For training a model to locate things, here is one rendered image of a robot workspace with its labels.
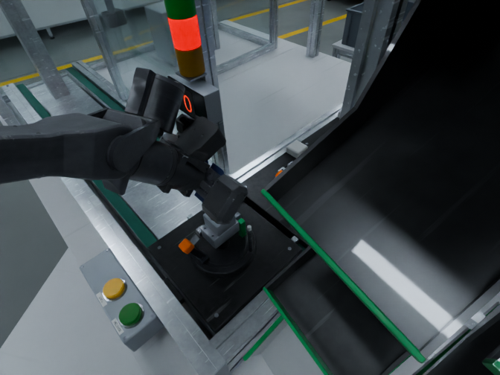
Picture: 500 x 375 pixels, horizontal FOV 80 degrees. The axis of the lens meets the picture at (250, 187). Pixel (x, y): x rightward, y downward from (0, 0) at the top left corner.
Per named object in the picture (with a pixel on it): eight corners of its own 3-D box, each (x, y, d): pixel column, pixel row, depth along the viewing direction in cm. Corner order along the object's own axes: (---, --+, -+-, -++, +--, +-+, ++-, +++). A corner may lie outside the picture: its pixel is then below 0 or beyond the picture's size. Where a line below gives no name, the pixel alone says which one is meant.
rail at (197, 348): (213, 394, 55) (204, 383, 47) (52, 166, 101) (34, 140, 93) (235, 371, 58) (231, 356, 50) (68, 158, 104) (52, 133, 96)
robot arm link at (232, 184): (186, 223, 35) (212, 178, 34) (115, 152, 45) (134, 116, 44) (227, 227, 42) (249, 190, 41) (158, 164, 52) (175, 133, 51)
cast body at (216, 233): (215, 249, 58) (210, 228, 52) (202, 236, 60) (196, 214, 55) (247, 225, 61) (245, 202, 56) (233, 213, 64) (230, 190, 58)
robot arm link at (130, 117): (108, 168, 28) (145, 47, 28) (46, 149, 30) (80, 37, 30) (172, 182, 39) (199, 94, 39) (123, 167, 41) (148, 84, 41)
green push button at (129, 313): (128, 332, 55) (124, 329, 53) (118, 316, 57) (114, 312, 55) (147, 317, 56) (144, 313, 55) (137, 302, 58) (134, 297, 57)
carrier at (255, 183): (306, 249, 65) (312, 214, 56) (234, 192, 78) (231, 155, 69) (367, 191, 76) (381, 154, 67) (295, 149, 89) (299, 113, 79)
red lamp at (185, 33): (184, 53, 52) (178, 22, 48) (168, 45, 54) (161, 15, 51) (207, 44, 54) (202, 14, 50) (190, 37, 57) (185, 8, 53)
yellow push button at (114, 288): (111, 305, 58) (107, 300, 57) (103, 291, 60) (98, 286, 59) (129, 291, 60) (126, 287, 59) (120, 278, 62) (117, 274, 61)
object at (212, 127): (182, 164, 39) (208, 120, 38) (155, 140, 43) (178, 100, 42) (210, 175, 44) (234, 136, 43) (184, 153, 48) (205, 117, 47)
